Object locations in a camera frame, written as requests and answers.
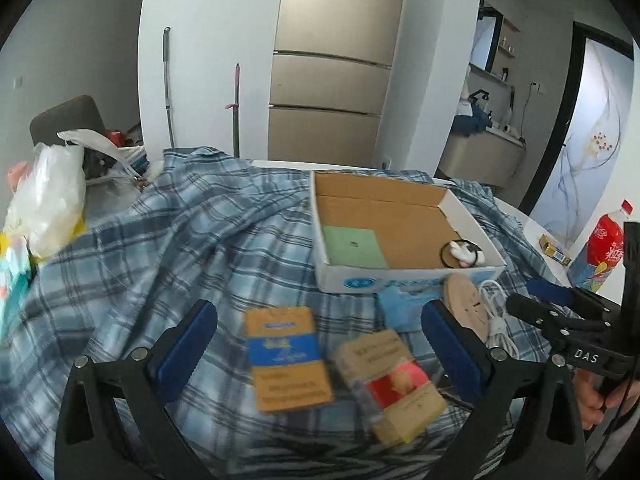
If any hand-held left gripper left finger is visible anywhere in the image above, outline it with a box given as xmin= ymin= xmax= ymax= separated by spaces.
xmin=54 ymin=299 xmax=218 ymax=480

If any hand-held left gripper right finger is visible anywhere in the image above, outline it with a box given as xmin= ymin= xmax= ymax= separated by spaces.
xmin=421 ymin=299 xmax=586 ymax=480

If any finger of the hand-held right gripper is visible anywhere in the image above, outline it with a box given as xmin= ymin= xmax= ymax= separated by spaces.
xmin=506 ymin=292 xmax=607 ymax=345
xmin=526 ymin=279 xmax=619 ymax=322

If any round wooden disc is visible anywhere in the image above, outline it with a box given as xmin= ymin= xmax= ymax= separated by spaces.
xmin=442 ymin=274 xmax=491 ymax=343

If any white charging cable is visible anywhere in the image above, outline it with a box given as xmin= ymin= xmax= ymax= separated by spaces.
xmin=477 ymin=280 xmax=523 ymax=360

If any blue face mask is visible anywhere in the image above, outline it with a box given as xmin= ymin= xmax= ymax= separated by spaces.
xmin=376 ymin=287 xmax=443 ymax=333

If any red and tan cigarette pack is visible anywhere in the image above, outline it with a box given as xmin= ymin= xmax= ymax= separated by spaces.
xmin=334 ymin=330 xmax=449 ymax=445

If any blue and tan cigarette pack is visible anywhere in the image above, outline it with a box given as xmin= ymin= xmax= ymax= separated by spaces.
xmin=243 ymin=306 xmax=335 ymax=413

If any white cardboard box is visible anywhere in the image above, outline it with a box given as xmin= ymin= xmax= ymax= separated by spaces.
xmin=308 ymin=170 xmax=507 ymax=293

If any person's right hand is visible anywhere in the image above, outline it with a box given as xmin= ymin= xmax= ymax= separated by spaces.
xmin=574 ymin=371 xmax=640 ymax=430

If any small yellow box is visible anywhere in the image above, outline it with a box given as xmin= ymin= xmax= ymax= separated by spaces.
xmin=538 ymin=233 xmax=572 ymax=267

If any red soda bottle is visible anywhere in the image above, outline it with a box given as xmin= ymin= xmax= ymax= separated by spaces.
xmin=567 ymin=199 xmax=637 ymax=294

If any blue plaid cloth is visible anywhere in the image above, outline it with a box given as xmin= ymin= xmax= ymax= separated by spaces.
xmin=0 ymin=146 xmax=571 ymax=480

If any green square pad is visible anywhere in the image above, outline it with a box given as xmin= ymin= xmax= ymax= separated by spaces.
xmin=321 ymin=225 xmax=390 ymax=270

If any beige vanity cabinet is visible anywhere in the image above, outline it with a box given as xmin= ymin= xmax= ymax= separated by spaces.
xmin=437 ymin=127 xmax=527 ymax=187

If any floral glass door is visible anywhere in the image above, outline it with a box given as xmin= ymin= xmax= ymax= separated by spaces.
xmin=519 ymin=22 xmax=635 ymax=243

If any dark blue cloth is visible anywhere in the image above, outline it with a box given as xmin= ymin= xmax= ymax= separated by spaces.
xmin=452 ymin=109 xmax=494 ymax=137

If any wet wipes pack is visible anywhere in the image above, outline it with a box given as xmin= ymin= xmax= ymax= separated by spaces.
xmin=0 ymin=234 xmax=40 ymax=326

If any white plastic bag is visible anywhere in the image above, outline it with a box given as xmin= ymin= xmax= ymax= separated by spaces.
xmin=4 ymin=142 xmax=87 ymax=261

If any translucent plastic bag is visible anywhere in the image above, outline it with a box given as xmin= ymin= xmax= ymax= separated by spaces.
xmin=57 ymin=129 xmax=147 ymax=181

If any pink cup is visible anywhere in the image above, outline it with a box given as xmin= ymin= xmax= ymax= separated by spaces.
xmin=6 ymin=161 xmax=29 ymax=192

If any grey chair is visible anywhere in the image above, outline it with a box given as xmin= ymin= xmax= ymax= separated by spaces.
xmin=29 ymin=95 xmax=108 ymax=150

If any bathroom mirror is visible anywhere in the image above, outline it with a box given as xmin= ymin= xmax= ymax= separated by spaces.
xmin=470 ymin=7 xmax=504 ymax=72

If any gold refrigerator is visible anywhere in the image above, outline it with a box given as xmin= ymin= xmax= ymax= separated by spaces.
xmin=266 ymin=0 xmax=409 ymax=165

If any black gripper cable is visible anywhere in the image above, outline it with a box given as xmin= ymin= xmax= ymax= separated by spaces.
xmin=592 ymin=395 xmax=633 ymax=466

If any black hair tie white charm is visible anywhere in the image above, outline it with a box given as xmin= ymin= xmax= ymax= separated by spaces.
xmin=440 ymin=240 xmax=487 ymax=270

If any wall shelf with bottles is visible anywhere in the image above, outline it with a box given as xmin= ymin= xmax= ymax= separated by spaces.
xmin=497 ymin=17 xmax=521 ymax=59

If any grey mop handle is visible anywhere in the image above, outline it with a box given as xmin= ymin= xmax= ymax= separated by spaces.
xmin=162 ymin=26 xmax=176 ymax=150

